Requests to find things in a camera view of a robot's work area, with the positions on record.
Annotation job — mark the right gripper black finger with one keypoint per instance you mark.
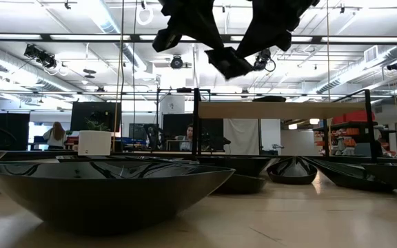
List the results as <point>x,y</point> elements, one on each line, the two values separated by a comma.
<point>253,47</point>
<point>247,44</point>

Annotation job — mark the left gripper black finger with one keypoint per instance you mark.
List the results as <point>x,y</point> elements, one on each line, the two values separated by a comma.
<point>210,20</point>
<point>200,32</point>

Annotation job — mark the black square mini plate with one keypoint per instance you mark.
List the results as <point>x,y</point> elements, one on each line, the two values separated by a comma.
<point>227,63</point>

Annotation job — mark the raised wooden shelf black legs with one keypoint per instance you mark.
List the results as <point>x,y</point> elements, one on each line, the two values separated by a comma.
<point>271,110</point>

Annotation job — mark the white hanging cloth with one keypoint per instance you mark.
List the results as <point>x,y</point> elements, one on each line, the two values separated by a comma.
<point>241,136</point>

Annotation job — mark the black partition panel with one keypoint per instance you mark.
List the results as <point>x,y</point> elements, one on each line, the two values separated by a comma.
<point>171,124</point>

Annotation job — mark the white ceiling vent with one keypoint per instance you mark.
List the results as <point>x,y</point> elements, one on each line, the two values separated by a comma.
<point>371,54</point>

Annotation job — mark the person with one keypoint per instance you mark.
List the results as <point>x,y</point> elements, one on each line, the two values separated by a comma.
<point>56,135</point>
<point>187,137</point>

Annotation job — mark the small dark ceiling fixture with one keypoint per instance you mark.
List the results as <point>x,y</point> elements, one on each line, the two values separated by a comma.
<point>89,71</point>

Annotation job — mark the dark monitor screen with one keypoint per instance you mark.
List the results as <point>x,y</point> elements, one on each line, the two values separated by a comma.
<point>138,131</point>

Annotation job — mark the red storage box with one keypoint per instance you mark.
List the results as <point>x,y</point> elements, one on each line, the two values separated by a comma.
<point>355,117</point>

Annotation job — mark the storage rack orange bins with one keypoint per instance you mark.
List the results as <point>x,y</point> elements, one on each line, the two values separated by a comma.
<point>351,132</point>

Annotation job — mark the black twin ceiling spotlight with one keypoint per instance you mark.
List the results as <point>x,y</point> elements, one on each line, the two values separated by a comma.
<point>45,59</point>

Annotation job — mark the small plant in white pot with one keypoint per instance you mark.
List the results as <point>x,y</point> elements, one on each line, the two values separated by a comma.
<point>94,143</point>

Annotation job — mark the black cabinet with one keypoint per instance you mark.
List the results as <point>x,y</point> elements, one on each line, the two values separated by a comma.
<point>9,131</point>

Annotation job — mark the round black ceiling camera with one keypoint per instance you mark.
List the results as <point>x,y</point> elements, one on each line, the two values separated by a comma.
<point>176,62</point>

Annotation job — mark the silver ceiling air duct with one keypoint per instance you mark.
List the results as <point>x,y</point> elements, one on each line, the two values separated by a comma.
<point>384,55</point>
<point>107,24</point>
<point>19,70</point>

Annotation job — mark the black wall monitor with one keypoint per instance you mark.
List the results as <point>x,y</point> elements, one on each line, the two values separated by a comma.
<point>81,113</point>

